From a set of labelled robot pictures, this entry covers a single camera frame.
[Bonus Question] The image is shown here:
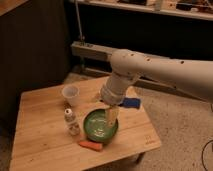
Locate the small clear plastic bottle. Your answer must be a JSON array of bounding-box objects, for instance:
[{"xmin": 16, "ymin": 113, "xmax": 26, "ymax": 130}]
[{"xmin": 64, "ymin": 108, "xmax": 80, "ymax": 136}]

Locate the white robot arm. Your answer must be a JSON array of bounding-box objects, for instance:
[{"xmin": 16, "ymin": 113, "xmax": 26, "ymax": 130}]
[{"xmin": 100, "ymin": 49, "xmax": 213, "ymax": 106}]

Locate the translucent plastic cup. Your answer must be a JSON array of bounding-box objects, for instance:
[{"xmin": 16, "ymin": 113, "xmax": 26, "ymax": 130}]
[{"xmin": 61, "ymin": 85, "xmax": 79, "ymax": 106}]

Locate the green bowl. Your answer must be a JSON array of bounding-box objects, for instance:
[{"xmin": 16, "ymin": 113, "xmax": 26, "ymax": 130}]
[{"xmin": 83, "ymin": 109, "xmax": 119, "ymax": 144}]

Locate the vertical metal pole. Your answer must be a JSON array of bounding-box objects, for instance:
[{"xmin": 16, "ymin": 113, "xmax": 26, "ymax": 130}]
[{"xmin": 74, "ymin": 0, "xmax": 84, "ymax": 44}]

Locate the grey metal rail beam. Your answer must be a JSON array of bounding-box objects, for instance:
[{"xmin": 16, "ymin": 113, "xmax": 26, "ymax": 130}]
[{"xmin": 70, "ymin": 40, "xmax": 178, "ymax": 64}]

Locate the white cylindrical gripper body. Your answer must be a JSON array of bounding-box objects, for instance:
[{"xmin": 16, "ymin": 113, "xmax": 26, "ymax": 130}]
[{"xmin": 100, "ymin": 72, "xmax": 139, "ymax": 104}]

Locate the background shelf with items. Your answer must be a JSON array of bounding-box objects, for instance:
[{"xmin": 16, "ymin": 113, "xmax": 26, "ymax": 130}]
[{"xmin": 68, "ymin": 0, "xmax": 213, "ymax": 21}]

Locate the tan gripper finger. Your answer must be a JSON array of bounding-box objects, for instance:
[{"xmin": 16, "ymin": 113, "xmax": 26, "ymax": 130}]
[{"xmin": 105, "ymin": 106, "xmax": 119, "ymax": 127}]

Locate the black cable on floor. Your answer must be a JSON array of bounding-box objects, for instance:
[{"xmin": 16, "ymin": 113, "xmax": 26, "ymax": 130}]
[{"xmin": 201, "ymin": 139, "xmax": 213, "ymax": 171}]

